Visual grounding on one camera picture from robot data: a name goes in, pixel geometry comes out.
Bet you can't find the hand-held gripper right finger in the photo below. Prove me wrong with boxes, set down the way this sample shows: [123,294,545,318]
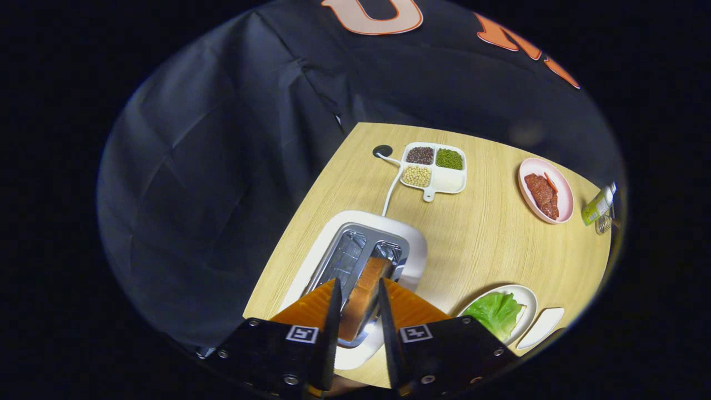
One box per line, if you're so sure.
[379,278,520,398]

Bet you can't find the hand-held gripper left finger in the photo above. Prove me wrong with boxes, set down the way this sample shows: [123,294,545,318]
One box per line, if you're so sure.
[203,278,342,400]

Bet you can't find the green lettuce leaf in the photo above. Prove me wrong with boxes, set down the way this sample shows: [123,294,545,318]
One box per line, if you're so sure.
[463,292,524,342]

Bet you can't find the toasted bread slice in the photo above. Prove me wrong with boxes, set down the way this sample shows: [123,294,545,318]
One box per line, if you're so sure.
[338,257,393,342]

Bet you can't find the round white plate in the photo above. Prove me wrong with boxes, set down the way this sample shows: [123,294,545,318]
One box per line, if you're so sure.
[455,284,538,346]

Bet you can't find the rectangular white plate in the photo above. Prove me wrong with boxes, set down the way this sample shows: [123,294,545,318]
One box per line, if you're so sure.
[517,307,565,349]

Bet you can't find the white toaster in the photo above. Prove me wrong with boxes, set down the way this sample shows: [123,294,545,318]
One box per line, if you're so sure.
[278,210,428,371]

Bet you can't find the white divided bean tray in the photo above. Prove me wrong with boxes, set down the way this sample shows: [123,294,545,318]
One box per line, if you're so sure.
[400,142,467,202]

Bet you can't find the brown meat pieces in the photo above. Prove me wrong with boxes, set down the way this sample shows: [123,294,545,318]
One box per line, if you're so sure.
[524,172,560,220]

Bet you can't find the pink plate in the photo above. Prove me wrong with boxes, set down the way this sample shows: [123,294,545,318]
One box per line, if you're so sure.
[518,158,574,224]

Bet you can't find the green label metal bottle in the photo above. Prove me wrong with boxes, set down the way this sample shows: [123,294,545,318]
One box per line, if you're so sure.
[581,182,617,226]

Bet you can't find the white toaster cable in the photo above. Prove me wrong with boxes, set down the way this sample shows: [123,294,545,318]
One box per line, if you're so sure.
[378,154,403,217]

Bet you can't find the metal wire cutlery holder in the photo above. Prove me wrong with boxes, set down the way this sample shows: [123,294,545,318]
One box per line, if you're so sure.
[595,208,618,235]

